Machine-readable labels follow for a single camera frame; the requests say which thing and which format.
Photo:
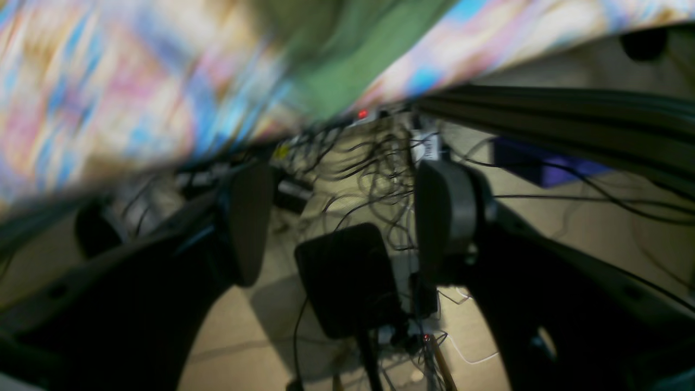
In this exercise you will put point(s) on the black box on floor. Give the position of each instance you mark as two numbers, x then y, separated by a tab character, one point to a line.
349	280

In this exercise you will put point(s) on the aluminium table frame rail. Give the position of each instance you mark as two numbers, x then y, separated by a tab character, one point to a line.
651	136

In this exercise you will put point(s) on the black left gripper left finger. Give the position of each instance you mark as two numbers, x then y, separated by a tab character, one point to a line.
127	320

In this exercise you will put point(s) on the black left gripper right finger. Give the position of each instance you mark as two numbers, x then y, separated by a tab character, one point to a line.
561	319

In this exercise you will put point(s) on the white power strip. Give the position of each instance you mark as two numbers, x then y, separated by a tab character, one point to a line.
365	116

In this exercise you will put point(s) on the colourful patterned tablecloth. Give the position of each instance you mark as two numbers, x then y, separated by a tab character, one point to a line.
94	91

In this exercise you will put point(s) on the olive green t-shirt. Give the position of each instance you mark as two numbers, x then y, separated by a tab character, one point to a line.
329	52

